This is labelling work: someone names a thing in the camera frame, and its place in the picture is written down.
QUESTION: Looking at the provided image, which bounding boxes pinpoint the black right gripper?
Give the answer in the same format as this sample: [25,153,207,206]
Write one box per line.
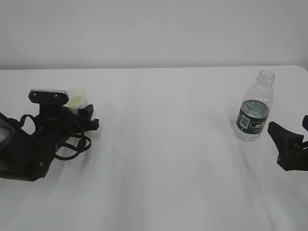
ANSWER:
[268,122,308,171]

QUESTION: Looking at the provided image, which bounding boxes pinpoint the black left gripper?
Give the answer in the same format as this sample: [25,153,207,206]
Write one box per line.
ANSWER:
[35,104,100,154]

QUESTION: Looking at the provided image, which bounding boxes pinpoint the white paper cup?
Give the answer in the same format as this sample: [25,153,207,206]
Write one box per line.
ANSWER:
[64,88,88,115]

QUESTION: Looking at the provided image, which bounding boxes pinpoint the clear green-label water bottle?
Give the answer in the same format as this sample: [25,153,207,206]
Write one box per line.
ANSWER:
[233,70,275,141]

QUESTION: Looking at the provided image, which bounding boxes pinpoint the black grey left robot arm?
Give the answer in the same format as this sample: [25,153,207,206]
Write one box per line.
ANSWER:
[0,104,99,181]

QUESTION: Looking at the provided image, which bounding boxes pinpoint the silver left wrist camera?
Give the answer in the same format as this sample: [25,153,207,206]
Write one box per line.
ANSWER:
[28,89,69,114]

